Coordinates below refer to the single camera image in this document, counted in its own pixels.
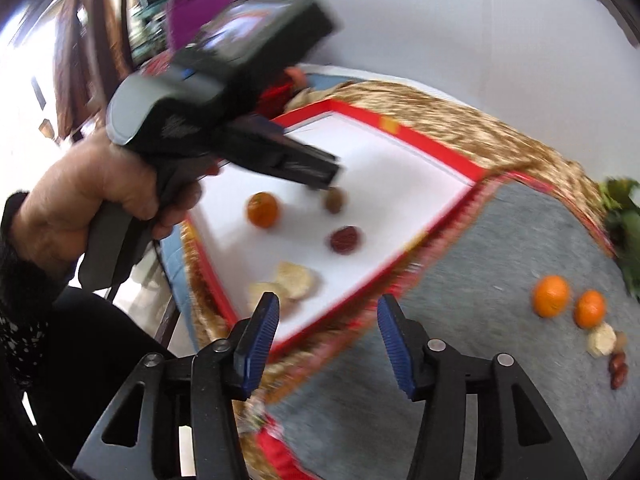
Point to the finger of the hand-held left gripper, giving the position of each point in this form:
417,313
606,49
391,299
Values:
300,147
280,165

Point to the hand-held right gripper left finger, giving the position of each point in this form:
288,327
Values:
260,340

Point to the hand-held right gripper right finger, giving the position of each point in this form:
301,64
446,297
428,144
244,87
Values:
395,350

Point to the ginger piece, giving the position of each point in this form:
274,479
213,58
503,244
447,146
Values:
261,296
601,340
297,280

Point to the orange mandarin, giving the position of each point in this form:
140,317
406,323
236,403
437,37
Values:
590,309
262,209
550,296

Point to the walnut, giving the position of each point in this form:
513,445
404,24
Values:
334,201
621,341

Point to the red date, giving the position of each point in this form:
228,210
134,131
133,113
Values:
619,379
345,240
619,361

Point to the white tray with red rim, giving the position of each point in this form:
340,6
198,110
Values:
390,195

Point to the person's left forearm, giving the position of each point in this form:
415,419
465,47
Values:
25,295

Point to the person's left hand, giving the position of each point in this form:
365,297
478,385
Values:
75,195

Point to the red box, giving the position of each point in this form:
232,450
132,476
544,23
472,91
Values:
275,94

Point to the purple cloth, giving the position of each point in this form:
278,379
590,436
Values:
200,5

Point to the brown wooden furniture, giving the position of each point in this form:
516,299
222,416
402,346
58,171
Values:
85,60

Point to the grey felt mat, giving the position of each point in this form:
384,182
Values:
500,260

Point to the person's black pants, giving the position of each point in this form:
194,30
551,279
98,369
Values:
90,345

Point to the gold velvet tablecloth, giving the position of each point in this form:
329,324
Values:
500,135

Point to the green bok choy bunch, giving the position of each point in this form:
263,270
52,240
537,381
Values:
625,220

